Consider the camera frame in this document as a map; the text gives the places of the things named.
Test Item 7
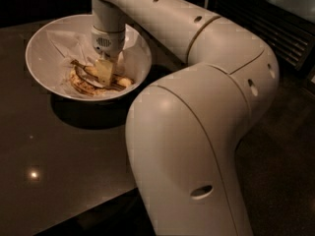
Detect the white gripper with vent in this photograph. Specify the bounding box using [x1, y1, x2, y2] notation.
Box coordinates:
[92, 26, 126, 87]

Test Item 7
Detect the spotted banana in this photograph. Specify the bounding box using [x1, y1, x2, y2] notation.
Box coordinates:
[69, 69, 105, 96]
[71, 60, 134, 91]

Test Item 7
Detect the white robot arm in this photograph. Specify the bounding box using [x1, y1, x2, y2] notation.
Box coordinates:
[104, 0, 280, 236]

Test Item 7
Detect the white bowl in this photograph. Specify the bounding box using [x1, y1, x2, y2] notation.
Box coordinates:
[25, 14, 154, 102]

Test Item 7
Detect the white paper liner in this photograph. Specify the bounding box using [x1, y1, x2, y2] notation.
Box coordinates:
[47, 27, 152, 101]

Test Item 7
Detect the dark cabinet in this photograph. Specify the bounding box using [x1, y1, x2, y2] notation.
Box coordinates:
[0, 0, 208, 29]

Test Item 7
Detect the black slatted appliance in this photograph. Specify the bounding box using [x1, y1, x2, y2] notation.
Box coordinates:
[208, 0, 315, 85]

